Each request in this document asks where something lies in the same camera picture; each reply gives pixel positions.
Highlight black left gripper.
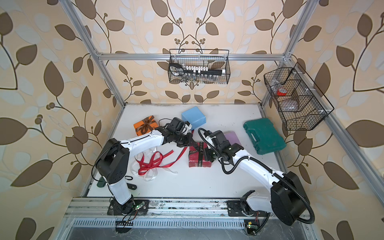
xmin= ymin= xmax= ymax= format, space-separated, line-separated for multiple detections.
xmin=172 ymin=132 xmax=198 ymax=147

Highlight dark red gift box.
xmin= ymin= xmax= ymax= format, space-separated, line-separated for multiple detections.
xmin=188 ymin=141 xmax=213 ymax=169

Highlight blue gift box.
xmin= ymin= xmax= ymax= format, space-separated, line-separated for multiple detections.
xmin=182 ymin=107 xmax=207 ymax=130

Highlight purple gift box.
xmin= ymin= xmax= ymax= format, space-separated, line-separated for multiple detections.
xmin=224 ymin=131 xmax=242 ymax=146

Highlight red satin ribbon bow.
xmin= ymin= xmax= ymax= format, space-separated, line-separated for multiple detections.
xmin=134 ymin=129 xmax=195 ymax=177

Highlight orange gift box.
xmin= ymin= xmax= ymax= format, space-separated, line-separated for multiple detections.
xmin=133 ymin=115 xmax=159 ymax=137

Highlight brown satin ribbon bow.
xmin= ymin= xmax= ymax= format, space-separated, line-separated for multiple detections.
xmin=135 ymin=115 xmax=157 ymax=135

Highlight white satin ribbon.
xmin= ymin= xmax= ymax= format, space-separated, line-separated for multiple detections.
xmin=129 ymin=147 xmax=181 ymax=182

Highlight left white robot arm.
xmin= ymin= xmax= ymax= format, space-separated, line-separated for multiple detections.
xmin=95 ymin=122 xmax=197 ymax=206

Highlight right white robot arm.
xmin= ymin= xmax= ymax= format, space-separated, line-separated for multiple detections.
xmin=198 ymin=128 xmax=316 ymax=226

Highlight green plastic tool case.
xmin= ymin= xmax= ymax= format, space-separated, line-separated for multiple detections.
xmin=243 ymin=118 xmax=287 ymax=155

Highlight red item in basket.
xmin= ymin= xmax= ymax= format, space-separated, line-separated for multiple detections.
xmin=277 ymin=88 xmax=288 ymax=97

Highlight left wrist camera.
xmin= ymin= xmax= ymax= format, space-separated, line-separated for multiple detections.
xmin=168 ymin=118 xmax=192 ymax=135

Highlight black handled scissors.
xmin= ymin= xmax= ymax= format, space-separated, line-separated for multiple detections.
xmin=168 ymin=63 xmax=227 ymax=77

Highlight black wire back basket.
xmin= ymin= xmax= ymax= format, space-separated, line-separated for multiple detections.
xmin=167 ymin=48 xmax=231 ymax=85

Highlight black wire side basket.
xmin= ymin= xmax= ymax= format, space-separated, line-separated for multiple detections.
xmin=264 ymin=63 xmax=335 ymax=131

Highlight black corrugated cable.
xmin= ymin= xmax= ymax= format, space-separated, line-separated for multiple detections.
xmin=197 ymin=127 xmax=316 ymax=225

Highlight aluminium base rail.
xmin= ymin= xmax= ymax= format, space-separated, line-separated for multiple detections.
xmin=64 ymin=197 xmax=313 ymax=230

